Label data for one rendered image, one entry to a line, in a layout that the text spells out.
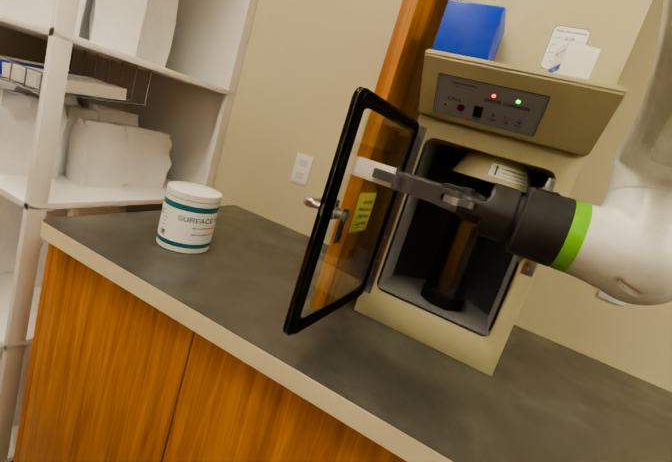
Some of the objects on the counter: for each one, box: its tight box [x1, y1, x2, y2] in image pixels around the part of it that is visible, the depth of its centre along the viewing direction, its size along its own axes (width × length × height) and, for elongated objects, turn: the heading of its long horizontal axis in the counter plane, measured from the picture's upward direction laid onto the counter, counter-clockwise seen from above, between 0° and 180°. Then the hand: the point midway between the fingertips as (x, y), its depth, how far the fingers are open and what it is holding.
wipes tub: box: [156, 181, 222, 254], centre depth 95 cm, size 13×13×15 cm
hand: (375, 172), depth 57 cm, fingers closed
